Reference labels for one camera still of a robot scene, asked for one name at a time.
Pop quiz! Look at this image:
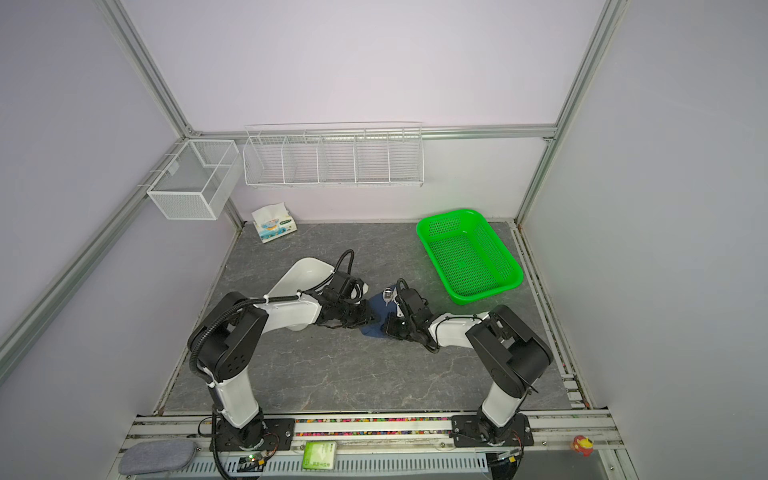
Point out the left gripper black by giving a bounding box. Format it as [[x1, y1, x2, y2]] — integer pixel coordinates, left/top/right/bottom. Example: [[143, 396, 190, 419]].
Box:
[[336, 299, 381, 328]]

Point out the blue paper napkin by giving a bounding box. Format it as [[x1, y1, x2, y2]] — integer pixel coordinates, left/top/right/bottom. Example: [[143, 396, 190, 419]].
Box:
[[360, 288, 397, 338]]

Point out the white rectangular dish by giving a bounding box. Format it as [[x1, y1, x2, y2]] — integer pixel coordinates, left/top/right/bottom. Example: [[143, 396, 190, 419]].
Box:
[[262, 257, 334, 333]]

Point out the silver spoon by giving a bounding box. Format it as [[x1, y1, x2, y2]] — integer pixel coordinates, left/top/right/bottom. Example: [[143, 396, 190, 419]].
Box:
[[382, 288, 396, 303]]

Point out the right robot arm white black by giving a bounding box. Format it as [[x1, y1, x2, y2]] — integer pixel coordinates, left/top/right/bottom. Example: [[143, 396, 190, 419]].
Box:
[[381, 305, 553, 451]]

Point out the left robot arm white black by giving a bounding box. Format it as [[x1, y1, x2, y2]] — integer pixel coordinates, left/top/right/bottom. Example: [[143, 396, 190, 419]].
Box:
[[187, 291, 377, 451]]

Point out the green plastic basket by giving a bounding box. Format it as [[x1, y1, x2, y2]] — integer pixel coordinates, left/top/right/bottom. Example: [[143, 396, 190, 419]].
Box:
[[416, 209, 524, 305]]

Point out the tissue pack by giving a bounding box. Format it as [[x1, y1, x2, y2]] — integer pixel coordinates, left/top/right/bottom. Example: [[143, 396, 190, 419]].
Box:
[[251, 202, 297, 243]]

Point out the green small box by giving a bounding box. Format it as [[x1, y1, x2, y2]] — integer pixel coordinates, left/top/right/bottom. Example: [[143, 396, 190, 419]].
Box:
[[302, 441, 337, 471]]

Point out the white mesh box basket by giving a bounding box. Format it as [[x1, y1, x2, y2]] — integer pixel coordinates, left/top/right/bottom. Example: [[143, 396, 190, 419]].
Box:
[[148, 139, 244, 221]]

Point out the red yellow toy figure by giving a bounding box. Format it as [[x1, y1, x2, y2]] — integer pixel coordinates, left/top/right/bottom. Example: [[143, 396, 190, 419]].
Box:
[[570, 435, 594, 457]]

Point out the grey cloth pad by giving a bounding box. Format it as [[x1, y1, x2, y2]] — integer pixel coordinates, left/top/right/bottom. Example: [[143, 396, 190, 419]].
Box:
[[118, 439, 197, 476]]

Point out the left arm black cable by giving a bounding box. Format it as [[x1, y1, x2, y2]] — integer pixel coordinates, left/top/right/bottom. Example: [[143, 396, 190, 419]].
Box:
[[302, 248, 356, 295]]

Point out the white wire shelf rack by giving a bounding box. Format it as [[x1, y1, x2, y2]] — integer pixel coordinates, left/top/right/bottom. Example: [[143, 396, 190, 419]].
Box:
[[242, 122, 425, 187]]

